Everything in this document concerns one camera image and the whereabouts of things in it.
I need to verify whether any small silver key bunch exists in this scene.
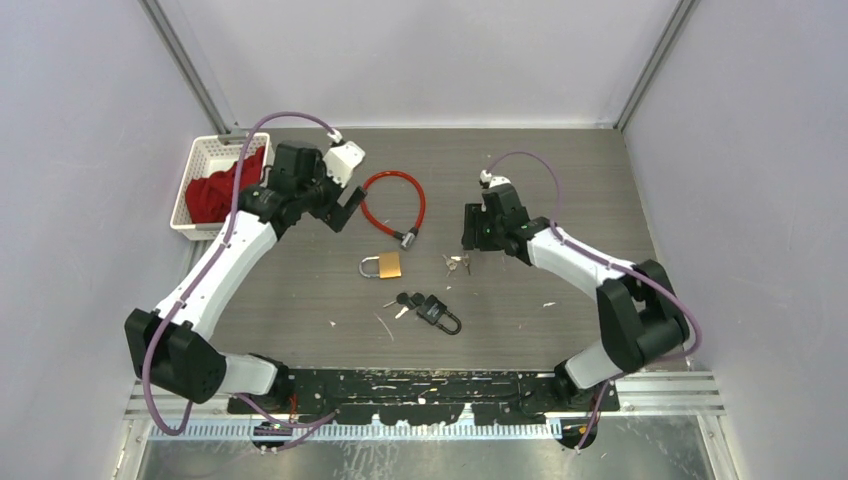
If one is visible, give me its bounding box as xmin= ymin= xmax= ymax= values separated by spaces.
xmin=443 ymin=254 xmax=471 ymax=277

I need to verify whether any brass padlock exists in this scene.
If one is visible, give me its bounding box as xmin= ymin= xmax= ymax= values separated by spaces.
xmin=358 ymin=252 xmax=402 ymax=280

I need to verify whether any black Kaijing padlock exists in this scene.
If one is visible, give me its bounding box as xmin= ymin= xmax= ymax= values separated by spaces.
xmin=415 ymin=295 xmax=462 ymax=336

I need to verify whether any black-headed key bunch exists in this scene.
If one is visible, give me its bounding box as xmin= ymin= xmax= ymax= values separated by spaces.
xmin=384 ymin=292 xmax=425 ymax=319

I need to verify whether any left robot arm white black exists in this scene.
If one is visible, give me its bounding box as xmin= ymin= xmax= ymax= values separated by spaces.
xmin=125 ymin=140 xmax=366 ymax=413

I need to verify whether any red cloth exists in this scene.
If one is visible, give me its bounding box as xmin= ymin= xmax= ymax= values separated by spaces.
xmin=185 ymin=146 xmax=266 ymax=224

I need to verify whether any white plastic basket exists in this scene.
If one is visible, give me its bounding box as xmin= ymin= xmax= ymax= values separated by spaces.
xmin=170 ymin=135 xmax=245 ymax=242

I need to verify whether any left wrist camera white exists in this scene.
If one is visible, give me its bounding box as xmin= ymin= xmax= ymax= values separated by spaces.
xmin=323 ymin=141 xmax=366 ymax=188

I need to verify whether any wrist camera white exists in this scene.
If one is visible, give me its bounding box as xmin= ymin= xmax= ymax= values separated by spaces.
xmin=478 ymin=170 xmax=512 ymax=191
xmin=323 ymin=141 xmax=366 ymax=188

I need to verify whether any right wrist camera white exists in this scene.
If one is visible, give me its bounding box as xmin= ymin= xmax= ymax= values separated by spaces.
xmin=478 ymin=170 xmax=512 ymax=191

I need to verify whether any red cable lock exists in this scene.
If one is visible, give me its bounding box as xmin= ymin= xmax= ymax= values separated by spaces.
xmin=360 ymin=170 xmax=427 ymax=251

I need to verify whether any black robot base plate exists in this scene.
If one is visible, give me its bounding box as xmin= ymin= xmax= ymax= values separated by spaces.
xmin=227 ymin=368 xmax=600 ymax=426

